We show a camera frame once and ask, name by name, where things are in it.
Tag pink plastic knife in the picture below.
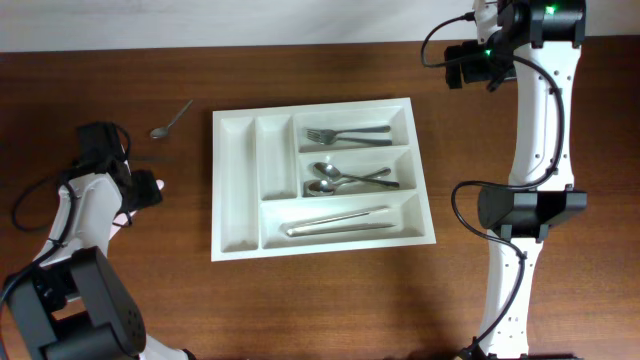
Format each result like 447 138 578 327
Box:
112 173 164 229

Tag long steel tongs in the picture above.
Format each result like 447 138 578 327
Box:
282 206 395 237

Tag steel tablespoon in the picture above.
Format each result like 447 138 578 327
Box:
303 167 392 196
312 162 400 189

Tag steel fork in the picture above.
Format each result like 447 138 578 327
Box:
306 132 393 146
305 125 391 137

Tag small dark teaspoon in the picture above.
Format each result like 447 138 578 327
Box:
130 156 175 164

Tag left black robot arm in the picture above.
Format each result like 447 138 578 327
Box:
1 122 193 360

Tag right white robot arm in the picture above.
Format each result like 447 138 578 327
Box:
447 1 587 359

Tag small steel teaspoon upper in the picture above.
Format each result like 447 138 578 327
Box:
149 99 194 139

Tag white plastic cutlery tray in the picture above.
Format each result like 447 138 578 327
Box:
211 98 436 261

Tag right black camera cable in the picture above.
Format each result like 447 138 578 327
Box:
420 12 566 360

